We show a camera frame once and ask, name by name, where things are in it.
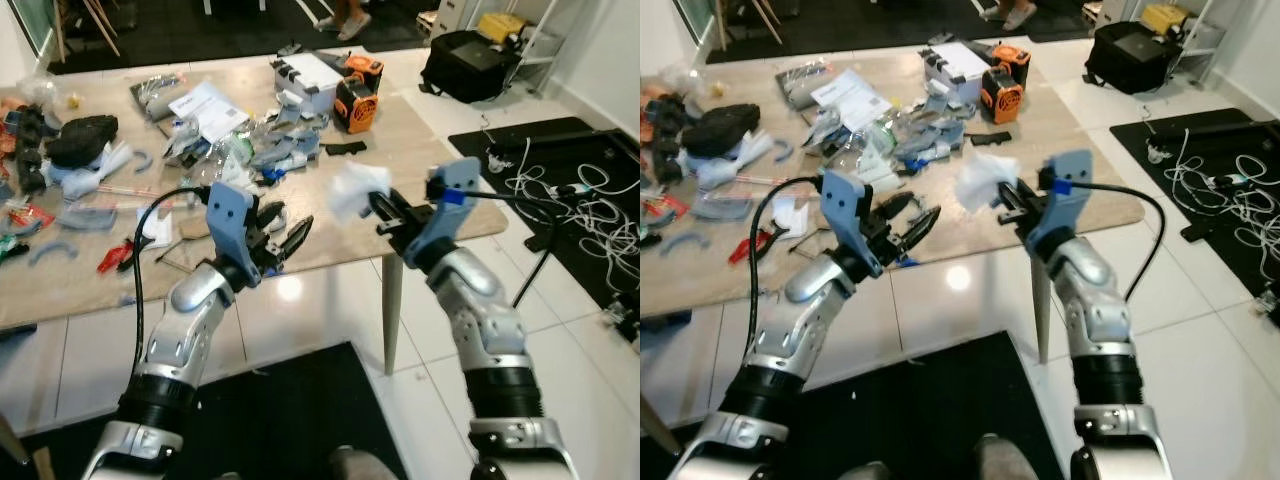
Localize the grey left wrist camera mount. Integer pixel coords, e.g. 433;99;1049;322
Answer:
820;170;883;273
205;182;263;279

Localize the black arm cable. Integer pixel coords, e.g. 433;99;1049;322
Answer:
1050;178;1169;303
430;180;567;309
128;184;216;346
747;175;831;333

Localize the white cable bundle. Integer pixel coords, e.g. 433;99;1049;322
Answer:
487;135;641;286
1145;125;1280;253

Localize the red handled tool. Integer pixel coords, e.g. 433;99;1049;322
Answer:
728;230;766;265
97;238;136;274

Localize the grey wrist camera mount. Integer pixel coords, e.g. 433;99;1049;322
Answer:
1025;150;1094;257
820;170;883;273
205;182;263;279
405;158;483;269

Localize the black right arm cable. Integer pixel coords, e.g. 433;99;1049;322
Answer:
1050;178;1169;303
430;180;567;309

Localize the black mat under cables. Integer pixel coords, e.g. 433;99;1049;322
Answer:
1110;108;1280;297
448;117;641;313

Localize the black fabric pouch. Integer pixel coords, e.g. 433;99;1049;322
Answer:
693;103;763;159
45;115;119;169

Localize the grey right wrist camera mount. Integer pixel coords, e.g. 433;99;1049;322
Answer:
405;158;483;269
1025;150;1094;257

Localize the light wooden table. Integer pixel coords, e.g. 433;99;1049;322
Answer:
0;50;511;377
640;40;1147;367

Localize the grey right robot foot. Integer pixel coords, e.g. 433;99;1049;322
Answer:
975;435;1037;480
330;447;397;480

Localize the white printed paper sheet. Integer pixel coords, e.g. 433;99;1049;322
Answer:
168;82;249;143
810;68;893;131

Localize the black backpack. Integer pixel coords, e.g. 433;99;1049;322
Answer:
420;30;521;104
1085;22;1179;96

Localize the white grey box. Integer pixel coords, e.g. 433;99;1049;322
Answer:
272;52;346;116
922;40;993;101

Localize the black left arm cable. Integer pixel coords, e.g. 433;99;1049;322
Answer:
128;184;216;346
747;175;831;333

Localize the large black floor mat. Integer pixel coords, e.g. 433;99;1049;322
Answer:
705;0;1101;64
50;0;451;74

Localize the yellow box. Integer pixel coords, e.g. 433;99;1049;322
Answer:
478;12;528;43
1142;4;1191;36

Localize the white tissue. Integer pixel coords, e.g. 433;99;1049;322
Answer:
955;150;1021;214
328;162;393;224

